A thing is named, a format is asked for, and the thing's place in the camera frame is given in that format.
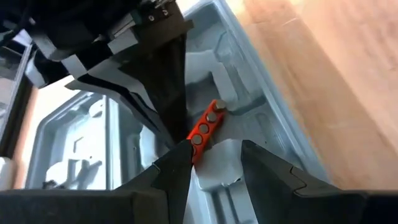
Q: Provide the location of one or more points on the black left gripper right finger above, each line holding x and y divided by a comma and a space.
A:
273, 193

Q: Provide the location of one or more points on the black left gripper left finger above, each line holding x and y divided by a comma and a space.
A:
168, 193

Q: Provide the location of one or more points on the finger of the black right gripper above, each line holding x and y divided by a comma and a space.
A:
168, 87
124, 84

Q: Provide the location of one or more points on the red socket bit holder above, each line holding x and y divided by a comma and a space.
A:
206, 130

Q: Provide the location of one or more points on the grey plastic tool case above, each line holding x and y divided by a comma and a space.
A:
236, 77

